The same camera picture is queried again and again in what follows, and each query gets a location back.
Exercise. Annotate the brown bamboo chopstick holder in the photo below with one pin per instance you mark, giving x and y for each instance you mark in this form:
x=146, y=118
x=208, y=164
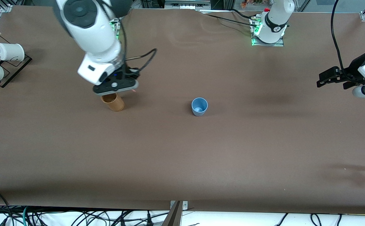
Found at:
x=115, y=103

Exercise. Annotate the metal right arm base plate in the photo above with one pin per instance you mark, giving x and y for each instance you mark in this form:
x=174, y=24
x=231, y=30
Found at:
x=117, y=28

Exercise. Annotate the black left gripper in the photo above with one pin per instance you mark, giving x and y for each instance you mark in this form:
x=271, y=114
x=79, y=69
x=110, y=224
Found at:
x=353, y=71

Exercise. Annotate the blue plastic cup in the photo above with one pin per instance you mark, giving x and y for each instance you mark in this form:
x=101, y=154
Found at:
x=199, y=106

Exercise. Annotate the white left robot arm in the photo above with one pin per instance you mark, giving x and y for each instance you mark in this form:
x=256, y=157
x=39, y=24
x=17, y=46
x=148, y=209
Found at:
x=276, y=18

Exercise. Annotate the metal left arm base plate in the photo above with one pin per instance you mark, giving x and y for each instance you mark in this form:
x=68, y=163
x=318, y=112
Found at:
x=279, y=44

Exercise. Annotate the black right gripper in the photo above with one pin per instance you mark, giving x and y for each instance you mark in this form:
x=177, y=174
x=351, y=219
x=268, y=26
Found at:
x=126, y=72

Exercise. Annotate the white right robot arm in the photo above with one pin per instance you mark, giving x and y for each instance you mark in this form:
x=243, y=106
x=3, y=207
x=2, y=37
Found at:
x=91, y=31

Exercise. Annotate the metal table edge bracket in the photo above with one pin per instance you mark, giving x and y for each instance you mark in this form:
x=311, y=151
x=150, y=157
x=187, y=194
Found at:
x=177, y=212

